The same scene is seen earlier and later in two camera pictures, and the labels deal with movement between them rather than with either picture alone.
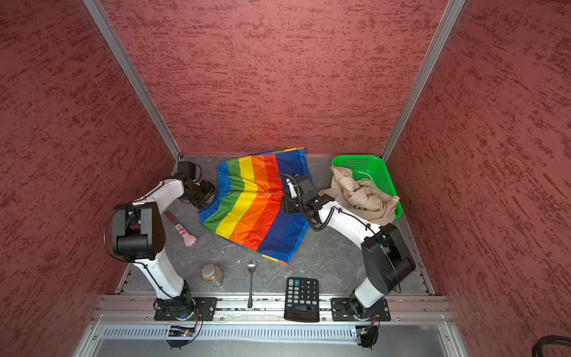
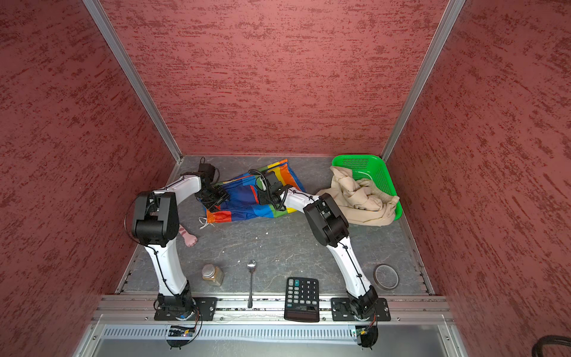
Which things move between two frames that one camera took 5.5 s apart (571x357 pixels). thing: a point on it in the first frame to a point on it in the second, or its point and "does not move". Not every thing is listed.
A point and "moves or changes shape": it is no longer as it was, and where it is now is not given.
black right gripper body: x=294 y=206 to x=267 y=195
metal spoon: x=251 y=265 does not move
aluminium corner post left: x=101 y=19 does not move
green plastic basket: x=371 y=167 does not move
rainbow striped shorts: x=246 y=207 moves or changes shape
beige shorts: x=359 y=198 does not move
